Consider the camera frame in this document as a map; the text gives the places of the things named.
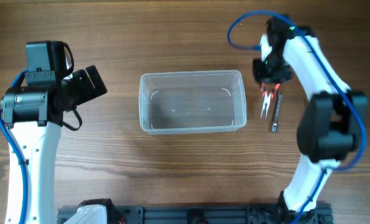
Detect orange black needle-nose pliers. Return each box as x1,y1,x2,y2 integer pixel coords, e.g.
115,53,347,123
260,83,280,118

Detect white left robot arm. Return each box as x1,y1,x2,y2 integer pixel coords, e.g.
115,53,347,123
0,65,107,223

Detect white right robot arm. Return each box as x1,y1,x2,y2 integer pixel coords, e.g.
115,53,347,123
253,26,368,219

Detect clear plastic container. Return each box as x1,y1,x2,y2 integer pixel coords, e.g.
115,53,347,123
139,70,247,135

